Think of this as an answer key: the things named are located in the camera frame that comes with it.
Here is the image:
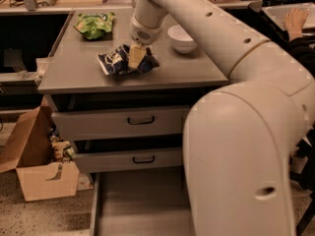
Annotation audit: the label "cardboard box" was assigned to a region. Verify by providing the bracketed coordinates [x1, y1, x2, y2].
[0, 101, 79, 202]

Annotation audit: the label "bottom drawer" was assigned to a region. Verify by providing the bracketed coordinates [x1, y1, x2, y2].
[90, 166, 195, 236]

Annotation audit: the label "snack items in box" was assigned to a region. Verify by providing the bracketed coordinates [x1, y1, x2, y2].
[48, 129, 75, 163]

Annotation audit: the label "person's hand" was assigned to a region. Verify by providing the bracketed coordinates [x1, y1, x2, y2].
[284, 9, 308, 40]

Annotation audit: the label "grey drawer cabinet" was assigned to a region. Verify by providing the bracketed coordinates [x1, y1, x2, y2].
[37, 6, 230, 236]

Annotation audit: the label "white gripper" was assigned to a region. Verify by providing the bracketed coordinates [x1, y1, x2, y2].
[128, 16, 163, 69]

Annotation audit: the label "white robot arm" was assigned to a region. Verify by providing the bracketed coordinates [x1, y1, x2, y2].
[130, 0, 315, 236]

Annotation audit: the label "green chip bag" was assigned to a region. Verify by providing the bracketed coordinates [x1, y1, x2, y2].
[74, 12, 115, 40]

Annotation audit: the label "blue chip bag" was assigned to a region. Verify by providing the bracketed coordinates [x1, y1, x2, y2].
[97, 44, 159, 76]

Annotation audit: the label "laptop computer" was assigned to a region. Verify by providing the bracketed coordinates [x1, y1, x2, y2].
[261, 0, 315, 30]

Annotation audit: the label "top drawer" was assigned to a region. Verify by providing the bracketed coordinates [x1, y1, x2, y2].
[52, 105, 189, 141]

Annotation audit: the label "person's dark sleeve forearm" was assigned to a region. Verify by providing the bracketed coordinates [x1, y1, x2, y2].
[287, 37, 315, 77]

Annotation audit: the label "middle drawer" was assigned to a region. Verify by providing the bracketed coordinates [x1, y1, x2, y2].
[74, 147, 182, 173]

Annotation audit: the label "white bowl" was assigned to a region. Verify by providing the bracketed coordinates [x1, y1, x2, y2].
[167, 25, 197, 54]

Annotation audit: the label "drawer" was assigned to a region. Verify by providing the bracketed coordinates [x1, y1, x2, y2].
[90, 166, 195, 236]
[52, 105, 189, 141]
[74, 147, 182, 173]

